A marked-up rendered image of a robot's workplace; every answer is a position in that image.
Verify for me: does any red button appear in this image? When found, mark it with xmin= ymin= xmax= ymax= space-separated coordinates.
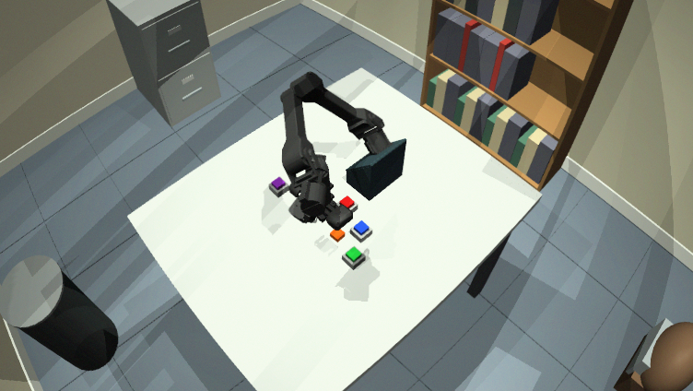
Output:
xmin=336 ymin=195 xmax=358 ymax=213

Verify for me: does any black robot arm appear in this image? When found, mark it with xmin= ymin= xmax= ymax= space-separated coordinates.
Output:
xmin=280 ymin=71 xmax=393 ymax=224

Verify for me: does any blue button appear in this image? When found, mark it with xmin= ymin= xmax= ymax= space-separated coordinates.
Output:
xmin=350 ymin=220 xmax=373 ymax=243

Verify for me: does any purple button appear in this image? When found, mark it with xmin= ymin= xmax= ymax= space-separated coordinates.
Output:
xmin=268 ymin=177 xmax=288 ymax=198

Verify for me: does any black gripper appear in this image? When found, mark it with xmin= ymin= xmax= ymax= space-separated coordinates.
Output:
xmin=288 ymin=183 xmax=353 ymax=231

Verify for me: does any green button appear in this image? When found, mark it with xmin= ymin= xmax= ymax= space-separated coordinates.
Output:
xmin=342 ymin=246 xmax=366 ymax=270

